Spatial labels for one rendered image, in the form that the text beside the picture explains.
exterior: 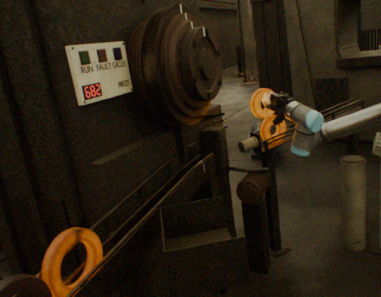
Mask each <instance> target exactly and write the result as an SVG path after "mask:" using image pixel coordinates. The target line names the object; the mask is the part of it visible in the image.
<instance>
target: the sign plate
mask: <svg viewBox="0 0 381 297"><path fill-rule="evenodd" d="M65 48H66V52H67V57H68V62H69V66H70V71H71V76H72V79H73V84H74V88H75V92H76V96H77V101H78V105H86V104H91V103H95V102H96V101H100V100H104V99H107V98H112V97H116V96H118V95H122V94H125V93H129V92H132V91H133V87H132V83H131V79H130V73H129V66H128V62H127V55H126V49H125V45H124V41H120V42H104V43H95V44H87V45H72V46H67V47H65ZM115 48H120V49H121V55H122V58H121V59H116V57H114V50H113V49H115ZM97 50H106V56H107V59H108V60H107V61H103V62H100V59H99V55H98V52H97ZM84 51H88V54H89V57H90V60H91V63H89V64H82V63H81V58H80V52H84ZM96 84H99V85H100V90H98V89H99V86H96ZM91 86H93V87H92V88H90V87H91ZM86 87H88V88H86ZM85 88H86V91H85ZM94 88H95V90H94ZM91 89H92V91H93V90H94V91H95V92H96V91H97V92H96V95H95V92H94V91H93V92H92V91H91ZM88 91H89V93H91V92H92V93H93V95H95V96H94V97H93V96H92V94H91V96H90V95H89V93H87V96H88V97H89V98H87V97H86V92H88ZM98 94H101V95H98Z"/></svg>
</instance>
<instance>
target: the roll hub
mask: <svg viewBox="0 0 381 297"><path fill-rule="evenodd" d="M207 29H208V28H207V27H204V32H205V36H204V37H203V27H197V28H193V29H190V30H188V31H186V33H185V34H184V36H183V39H182V42H181V46H180V49H179V68H180V72H181V76H182V80H183V84H184V86H185V89H186V91H187V92H188V93H189V95H190V96H191V97H192V98H193V99H194V100H196V101H210V100H213V99H214V98H215V97H216V96H217V95H218V92H219V89H220V86H221V85H219V83H218V81H219V80H222V57H221V55H218V50H219V46H218V42H217V40H216V38H215V36H214V34H213V33H212V32H211V31H210V35H207V34H206V30H207ZM194 40H197V41H198V46H197V47H194V46H193V41H194ZM196 74H198V75H199V81H195V80H194V75H196ZM208 93H211V95H212V98H211V99H208Z"/></svg>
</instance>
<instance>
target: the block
mask: <svg viewBox="0 0 381 297"><path fill-rule="evenodd" d="M202 141H203V150H204V151H213V152H214V155H215V164H216V177H225V176H226V175H227V174H228V173H229V172H230V170H227V169H226V166H227V165H228V166H229V160H228V149H227V144H226V132H225V127H223V126H217V127H208V128H206V129H204V130H202Z"/></svg>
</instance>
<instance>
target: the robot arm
mask: <svg viewBox="0 0 381 297"><path fill-rule="evenodd" d="M283 93H285V92H283V91H281V93H274V92H272V91H271V92H270V93H269V96H267V93H265V94H264V98H263V99H262V103H263V105H264V106H265V107H266V108H268V109H270V110H271V111H275V112H277V111H278V112H279V113H278V114H277V115H276V117H275V118H274V120H273V123H274V125H279V124H281V123H282V122H283V121H284V119H285V118H287V119H288V120H290V121H292V122H293V123H296V128H295V132H294V135H293V139H292V142H291V148H290V150H291V152H292V153H293V154H296V155H298V156H304V157H305V156H308V155H309V154H310V152H311V149H313V148H314V147H316V146H318V145H321V144H323V143H325V142H328V141H332V140H334V139H337V138H340V137H344V136H348V135H350V134H352V133H355V132H358V131H362V130H365V129H368V128H372V127H376V126H378V125H380V124H381V103H380V104H377V105H374V106H371V107H368V108H365V109H362V110H361V111H358V112H355V113H353V114H349V115H346V116H344V117H340V118H339V119H336V120H333V121H330V122H328V123H323V122H324V119H323V116H322V114H320V113H319V112H317V111H315V110H313V109H312V108H308V107H306V106H304V105H302V104H300V103H298V102H297V101H295V98H292V97H289V94H288V93H286V95H283Z"/></svg>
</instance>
